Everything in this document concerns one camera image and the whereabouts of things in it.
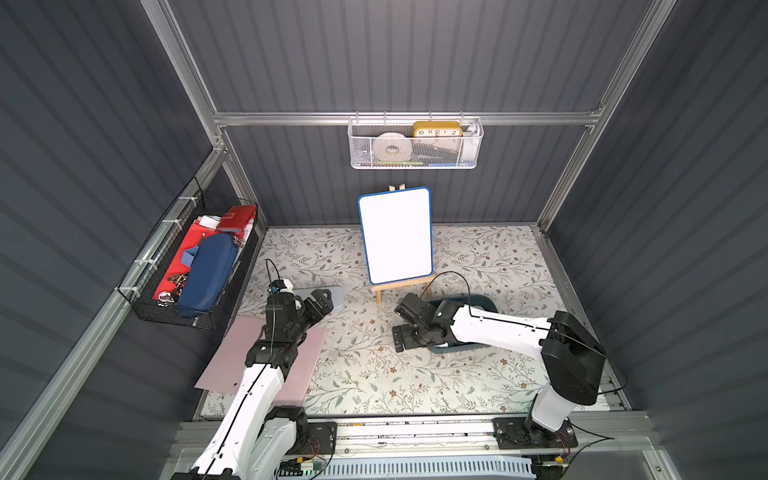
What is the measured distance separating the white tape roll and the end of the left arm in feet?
1.47

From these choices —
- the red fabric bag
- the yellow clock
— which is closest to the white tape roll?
the yellow clock

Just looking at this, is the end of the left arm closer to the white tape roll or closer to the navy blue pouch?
the navy blue pouch

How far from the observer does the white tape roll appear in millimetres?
839

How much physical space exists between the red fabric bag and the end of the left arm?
25 centimetres

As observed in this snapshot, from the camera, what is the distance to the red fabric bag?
2.24ft

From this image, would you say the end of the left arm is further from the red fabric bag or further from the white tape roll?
the white tape roll

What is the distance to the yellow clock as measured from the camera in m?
0.88

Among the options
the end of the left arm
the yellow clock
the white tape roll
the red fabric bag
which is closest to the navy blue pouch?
the red fabric bag

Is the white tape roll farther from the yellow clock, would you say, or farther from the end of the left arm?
the end of the left arm

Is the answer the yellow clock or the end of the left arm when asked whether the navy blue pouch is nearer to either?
the end of the left arm

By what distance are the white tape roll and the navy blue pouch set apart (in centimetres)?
47

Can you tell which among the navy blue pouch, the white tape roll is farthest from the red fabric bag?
the white tape roll

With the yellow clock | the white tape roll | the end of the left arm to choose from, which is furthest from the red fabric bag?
the yellow clock

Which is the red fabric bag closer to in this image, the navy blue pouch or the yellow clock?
the navy blue pouch
